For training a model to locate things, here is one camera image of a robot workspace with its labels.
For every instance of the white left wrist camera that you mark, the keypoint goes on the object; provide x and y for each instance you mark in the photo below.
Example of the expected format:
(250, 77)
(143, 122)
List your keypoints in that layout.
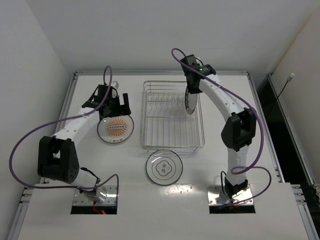
(115, 85)

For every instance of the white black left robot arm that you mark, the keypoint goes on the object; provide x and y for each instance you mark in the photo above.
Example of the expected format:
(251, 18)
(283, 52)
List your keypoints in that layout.
(57, 154)

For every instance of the aluminium table frame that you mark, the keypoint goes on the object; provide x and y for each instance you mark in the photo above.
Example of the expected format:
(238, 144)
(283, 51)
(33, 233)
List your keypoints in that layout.
(147, 211)

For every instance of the white plate with centre emblem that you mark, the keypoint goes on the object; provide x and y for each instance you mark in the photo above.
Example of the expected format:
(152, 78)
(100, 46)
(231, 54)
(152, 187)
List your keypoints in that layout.
(164, 167)

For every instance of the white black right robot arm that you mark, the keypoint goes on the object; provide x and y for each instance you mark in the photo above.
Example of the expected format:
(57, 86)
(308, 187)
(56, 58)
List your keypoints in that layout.
(240, 121)

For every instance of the metal wire dish rack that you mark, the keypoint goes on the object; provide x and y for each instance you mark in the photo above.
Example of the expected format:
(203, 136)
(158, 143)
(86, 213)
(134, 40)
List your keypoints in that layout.
(165, 123)

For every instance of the orange sunburst plate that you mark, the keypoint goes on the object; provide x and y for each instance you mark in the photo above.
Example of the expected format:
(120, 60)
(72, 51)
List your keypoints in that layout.
(114, 130)

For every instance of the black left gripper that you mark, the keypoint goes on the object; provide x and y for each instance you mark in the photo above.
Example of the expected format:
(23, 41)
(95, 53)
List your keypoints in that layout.
(118, 110)

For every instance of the green rim lettered plate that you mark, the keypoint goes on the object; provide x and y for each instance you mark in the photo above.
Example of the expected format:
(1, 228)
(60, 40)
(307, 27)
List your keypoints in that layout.
(190, 101)

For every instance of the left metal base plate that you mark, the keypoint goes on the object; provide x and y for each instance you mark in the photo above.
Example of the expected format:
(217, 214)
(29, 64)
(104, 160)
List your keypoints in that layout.
(104, 196)

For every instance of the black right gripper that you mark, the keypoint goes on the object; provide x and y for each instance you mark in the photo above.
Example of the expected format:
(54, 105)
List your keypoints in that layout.
(191, 83)

